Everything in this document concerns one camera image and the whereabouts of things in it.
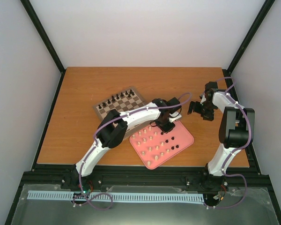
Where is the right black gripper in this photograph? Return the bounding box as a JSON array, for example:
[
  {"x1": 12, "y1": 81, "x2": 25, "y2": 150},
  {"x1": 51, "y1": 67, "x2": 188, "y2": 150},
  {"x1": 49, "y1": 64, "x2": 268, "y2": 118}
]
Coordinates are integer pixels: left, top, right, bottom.
[{"x1": 187, "y1": 101, "x2": 216, "y2": 121}]

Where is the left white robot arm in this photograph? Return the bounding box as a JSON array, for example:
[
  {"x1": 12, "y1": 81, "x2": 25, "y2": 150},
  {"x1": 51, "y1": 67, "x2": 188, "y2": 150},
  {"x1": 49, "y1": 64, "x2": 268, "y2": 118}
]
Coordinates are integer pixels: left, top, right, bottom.
[{"x1": 71, "y1": 97, "x2": 182, "y2": 189}]

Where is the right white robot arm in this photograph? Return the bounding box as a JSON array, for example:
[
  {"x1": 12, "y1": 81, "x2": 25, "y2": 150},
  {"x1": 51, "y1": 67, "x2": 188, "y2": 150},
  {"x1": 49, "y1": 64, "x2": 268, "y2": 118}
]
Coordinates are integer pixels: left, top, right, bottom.
[{"x1": 188, "y1": 82, "x2": 255, "y2": 182}]

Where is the wooden chess board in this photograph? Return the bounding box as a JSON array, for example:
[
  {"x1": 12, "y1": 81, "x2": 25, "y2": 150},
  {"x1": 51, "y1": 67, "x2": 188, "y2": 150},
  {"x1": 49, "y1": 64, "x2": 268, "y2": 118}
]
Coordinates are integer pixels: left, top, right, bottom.
[{"x1": 92, "y1": 86, "x2": 147, "y2": 141}]

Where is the pink plastic tray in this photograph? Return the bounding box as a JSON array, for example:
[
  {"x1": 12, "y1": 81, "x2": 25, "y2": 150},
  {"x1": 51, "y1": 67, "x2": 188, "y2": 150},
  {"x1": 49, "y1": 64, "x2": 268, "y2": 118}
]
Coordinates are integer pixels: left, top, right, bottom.
[{"x1": 129, "y1": 121, "x2": 194, "y2": 170}]

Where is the right black corner post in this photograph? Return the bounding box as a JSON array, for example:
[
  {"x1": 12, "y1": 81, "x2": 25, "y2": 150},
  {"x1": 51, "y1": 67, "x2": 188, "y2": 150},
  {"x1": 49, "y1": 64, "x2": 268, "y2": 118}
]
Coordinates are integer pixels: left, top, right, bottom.
[{"x1": 227, "y1": 0, "x2": 277, "y2": 74}]

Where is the black corner post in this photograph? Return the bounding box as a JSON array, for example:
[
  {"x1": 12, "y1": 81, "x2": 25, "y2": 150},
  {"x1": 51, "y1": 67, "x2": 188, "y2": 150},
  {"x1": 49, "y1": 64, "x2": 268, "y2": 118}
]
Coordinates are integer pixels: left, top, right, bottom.
[
  {"x1": 227, "y1": 0, "x2": 277, "y2": 74},
  {"x1": 20, "y1": 0, "x2": 67, "y2": 74}
]

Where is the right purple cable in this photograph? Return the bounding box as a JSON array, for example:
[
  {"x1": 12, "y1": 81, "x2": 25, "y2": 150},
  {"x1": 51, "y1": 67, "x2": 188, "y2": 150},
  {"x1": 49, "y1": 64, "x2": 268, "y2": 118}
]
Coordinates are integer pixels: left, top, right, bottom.
[{"x1": 205, "y1": 76, "x2": 253, "y2": 210}]

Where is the black aluminium frame rail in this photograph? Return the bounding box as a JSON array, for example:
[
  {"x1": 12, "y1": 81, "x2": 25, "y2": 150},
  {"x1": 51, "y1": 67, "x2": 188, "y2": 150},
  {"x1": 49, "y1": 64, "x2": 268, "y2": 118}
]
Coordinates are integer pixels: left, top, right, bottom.
[{"x1": 20, "y1": 165, "x2": 272, "y2": 193}]

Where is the light blue cable duct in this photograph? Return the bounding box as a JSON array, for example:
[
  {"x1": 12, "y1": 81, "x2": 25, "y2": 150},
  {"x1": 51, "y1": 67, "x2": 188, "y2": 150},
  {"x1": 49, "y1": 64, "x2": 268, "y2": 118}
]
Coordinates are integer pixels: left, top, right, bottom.
[{"x1": 27, "y1": 190, "x2": 204, "y2": 204}]

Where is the left black corner post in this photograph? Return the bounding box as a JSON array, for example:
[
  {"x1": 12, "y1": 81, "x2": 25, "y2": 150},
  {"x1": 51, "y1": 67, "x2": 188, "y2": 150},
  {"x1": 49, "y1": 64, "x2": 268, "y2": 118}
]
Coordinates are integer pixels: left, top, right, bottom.
[{"x1": 20, "y1": 0, "x2": 67, "y2": 74}]

